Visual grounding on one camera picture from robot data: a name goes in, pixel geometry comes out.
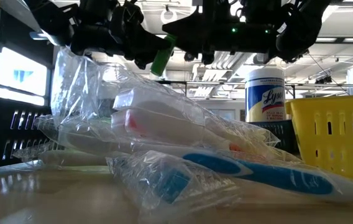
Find yellow plastic basket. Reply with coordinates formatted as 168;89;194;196
284;95;353;184

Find green travel bottle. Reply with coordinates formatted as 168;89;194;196
150;34;178;77

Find white cable coil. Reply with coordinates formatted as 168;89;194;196
160;8;178;26

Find black framed background table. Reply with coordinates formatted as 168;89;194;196
156;80;188;96

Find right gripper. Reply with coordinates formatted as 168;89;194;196
163;0;282;65

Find bright window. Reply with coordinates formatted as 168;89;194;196
0;46;48;106

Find Lysol wipes canister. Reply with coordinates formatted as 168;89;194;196
245;67;286;123

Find bagged black round pad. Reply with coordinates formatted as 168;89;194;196
50;47;165;125

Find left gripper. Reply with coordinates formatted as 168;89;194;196
70;0;172;70

